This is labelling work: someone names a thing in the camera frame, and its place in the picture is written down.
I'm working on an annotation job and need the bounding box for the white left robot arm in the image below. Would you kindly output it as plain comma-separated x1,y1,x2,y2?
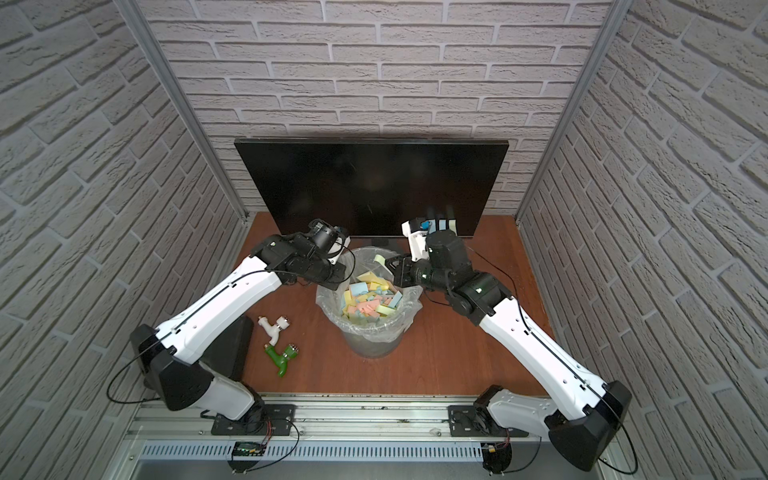
130,224,349,421

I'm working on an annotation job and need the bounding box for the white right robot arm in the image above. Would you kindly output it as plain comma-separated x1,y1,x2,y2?
386,219,632,471

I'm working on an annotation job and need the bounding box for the black flat monitor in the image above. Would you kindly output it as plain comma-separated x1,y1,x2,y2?
234,137,509,237

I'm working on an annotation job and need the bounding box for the clear plastic bin liner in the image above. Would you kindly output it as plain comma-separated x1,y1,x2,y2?
315,246,424,344

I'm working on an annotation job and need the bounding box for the white plastic faucet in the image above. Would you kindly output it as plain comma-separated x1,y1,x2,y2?
258,316,290,347

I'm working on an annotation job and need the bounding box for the mesh waste bin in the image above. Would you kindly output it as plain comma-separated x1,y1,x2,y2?
335,247,415,360

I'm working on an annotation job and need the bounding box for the left controller board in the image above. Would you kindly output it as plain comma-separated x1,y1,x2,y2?
231,441,267,462

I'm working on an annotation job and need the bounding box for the controller board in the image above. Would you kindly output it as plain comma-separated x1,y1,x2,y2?
481,443,513,475
231,441,267,462

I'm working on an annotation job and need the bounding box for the right controller board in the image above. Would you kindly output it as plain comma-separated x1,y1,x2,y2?
481,443,513,475

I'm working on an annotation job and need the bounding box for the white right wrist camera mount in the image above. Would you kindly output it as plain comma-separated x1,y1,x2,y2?
401,218,430,262

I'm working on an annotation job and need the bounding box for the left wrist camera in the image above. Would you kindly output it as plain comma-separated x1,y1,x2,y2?
308,219,349,257

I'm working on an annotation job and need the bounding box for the aluminium front rail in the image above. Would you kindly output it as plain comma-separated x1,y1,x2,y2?
125,392,613,445

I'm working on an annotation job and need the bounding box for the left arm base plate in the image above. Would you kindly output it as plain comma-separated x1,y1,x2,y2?
211,404,296,437

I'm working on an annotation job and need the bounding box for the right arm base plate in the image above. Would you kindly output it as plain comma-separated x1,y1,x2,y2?
447,405,529,438

